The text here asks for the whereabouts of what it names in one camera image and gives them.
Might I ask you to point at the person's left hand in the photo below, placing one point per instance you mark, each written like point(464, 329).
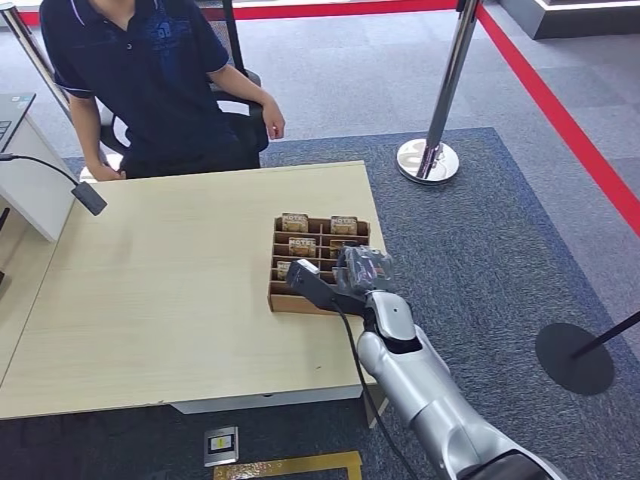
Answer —
point(274, 119)

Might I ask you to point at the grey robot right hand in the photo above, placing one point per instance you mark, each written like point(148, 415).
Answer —
point(365, 268)

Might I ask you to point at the person's right hand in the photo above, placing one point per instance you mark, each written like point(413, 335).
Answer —
point(106, 173)

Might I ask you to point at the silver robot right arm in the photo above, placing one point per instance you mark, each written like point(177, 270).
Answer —
point(415, 391)

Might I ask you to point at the person's left forearm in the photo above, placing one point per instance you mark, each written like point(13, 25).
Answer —
point(247, 86)

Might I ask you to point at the person's right forearm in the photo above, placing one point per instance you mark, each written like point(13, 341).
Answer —
point(92, 149)

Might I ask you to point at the brown hotel key card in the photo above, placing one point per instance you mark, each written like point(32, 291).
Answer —
point(344, 225)
point(283, 269)
point(303, 247)
point(295, 222)

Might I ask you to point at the wooden slotted card holder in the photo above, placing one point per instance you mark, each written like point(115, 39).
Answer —
point(290, 303)

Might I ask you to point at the person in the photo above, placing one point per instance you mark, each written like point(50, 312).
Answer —
point(150, 79)

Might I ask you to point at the black gooseneck desk microphone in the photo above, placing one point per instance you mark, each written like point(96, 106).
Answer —
point(89, 199)

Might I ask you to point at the black office chair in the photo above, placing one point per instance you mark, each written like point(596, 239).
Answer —
point(250, 132)

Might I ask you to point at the red barrier belt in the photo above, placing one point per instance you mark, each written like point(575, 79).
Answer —
point(324, 9)
point(550, 109)

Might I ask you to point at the light wooden desk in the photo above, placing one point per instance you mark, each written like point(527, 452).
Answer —
point(150, 298)

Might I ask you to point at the laptop computer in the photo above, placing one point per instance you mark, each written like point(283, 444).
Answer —
point(12, 109)

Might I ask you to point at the blue grey carpet rug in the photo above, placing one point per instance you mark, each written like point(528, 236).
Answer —
point(475, 232)

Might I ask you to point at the metal floor socket plate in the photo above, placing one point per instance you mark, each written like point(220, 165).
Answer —
point(221, 445)

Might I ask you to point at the black stand with round base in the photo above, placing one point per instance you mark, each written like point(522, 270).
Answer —
point(564, 361)

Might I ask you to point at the white and black plinth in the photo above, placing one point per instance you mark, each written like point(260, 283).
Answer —
point(575, 23)

